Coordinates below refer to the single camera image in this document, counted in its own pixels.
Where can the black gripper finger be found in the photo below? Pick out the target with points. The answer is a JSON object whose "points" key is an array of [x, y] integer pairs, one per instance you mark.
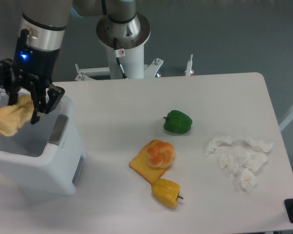
{"points": [[37, 113], [13, 96]]}

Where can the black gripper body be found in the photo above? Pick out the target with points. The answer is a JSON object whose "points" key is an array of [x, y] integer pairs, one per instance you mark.
{"points": [[31, 69]]}

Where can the pale yellow square bread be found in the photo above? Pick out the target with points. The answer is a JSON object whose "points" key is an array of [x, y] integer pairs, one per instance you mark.
{"points": [[13, 117]]}

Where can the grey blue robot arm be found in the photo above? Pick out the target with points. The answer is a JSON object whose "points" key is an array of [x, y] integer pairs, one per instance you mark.
{"points": [[42, 29]]}

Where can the white trash can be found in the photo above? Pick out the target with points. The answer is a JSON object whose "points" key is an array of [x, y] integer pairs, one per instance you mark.
{"points": [[46, 156]]}

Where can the round knotted bread roll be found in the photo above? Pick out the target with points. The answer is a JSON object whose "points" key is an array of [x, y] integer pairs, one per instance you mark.
{"points": [[160, 154]]}

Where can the orange toast slice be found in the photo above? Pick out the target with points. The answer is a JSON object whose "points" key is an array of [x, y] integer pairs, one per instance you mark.
{"points": [[140, 166]]}

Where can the green bell pepper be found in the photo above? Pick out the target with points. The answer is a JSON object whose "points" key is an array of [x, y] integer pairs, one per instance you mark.
{"points": [[177, 122]]}

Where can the yellow bell pepper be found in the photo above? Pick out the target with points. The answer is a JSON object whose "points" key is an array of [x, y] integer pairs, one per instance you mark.
{"points": [[167, 192]]}

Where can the crumpled white tissue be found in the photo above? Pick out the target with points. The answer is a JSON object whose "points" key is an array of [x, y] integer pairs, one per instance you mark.
{"points": [[216, 142], [245, 181], [254, 160], [227, 161], [259, 145]]}

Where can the crumpled white tissue centre left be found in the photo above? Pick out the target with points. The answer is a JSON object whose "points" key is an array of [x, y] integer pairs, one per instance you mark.
{"points": [[227, 161]]}

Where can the crumpled white tissue bottom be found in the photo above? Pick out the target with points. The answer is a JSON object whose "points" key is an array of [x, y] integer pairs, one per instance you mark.
{"points": [[245, 181]]}

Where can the crumpled white tissue middle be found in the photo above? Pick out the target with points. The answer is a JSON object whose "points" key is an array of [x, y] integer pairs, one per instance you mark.
{"points": [[254, 160]]}

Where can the crumpled white tissue top right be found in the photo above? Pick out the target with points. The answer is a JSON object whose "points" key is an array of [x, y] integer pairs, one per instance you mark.
{"points": [[259, 145]]}

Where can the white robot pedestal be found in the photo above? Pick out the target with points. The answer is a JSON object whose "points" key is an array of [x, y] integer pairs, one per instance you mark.
{"points": [[125, 50]]}

